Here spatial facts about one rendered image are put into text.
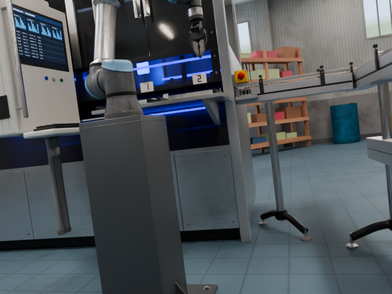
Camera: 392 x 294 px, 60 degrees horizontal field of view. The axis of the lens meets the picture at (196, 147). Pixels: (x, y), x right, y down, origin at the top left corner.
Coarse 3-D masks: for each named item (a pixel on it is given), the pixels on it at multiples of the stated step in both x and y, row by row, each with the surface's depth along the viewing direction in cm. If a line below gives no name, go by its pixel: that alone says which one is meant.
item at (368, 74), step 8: (376, 56) 153; (384, 56) 145; (360, 64) 191; (368, 64) 169; (376, 64) 153; (384, 64) 146; (352, 72) 199; (360, 72) 184; (368, 72) 170; (376, 72) 158; (384, 72) 147; (360, 80) 186; (368, 80) 172; (376, 80) 162; (360, 88) 204; (368, 88) 213
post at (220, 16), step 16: (224, 16) 199; (224, 32) 200; (224, 48) 200; (224, 64) 201; (224, 80) 202; (240, 144) 208; (240, 160) 203; (240, 176) 204; (240, 192) 204; (240, 208) 205; (240, 224) 206
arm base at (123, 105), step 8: (112, 96) 127; (120, 96) 126; (128, 96) 127; (112, 104) 126; (120, 104) 125; (128, 104) 127; (136, 104) 129; (112, 112) 125; (120, 112) 125; (128, 112) 125; (136, 112) 127
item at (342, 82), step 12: (324, 72) 202; (336, 72) 201; (240, 84) 213; (252, 84) 211; (264, 84) 216; (276, 84) 206; (288, 84) 204; (300, 84) 203; (312, 84) 201; (324, 84) 199; (336, 84) 198; (348, 84) 197; (264, 96) 208; (276, 96) 206; (288, 96) 205; (300, 96) 211
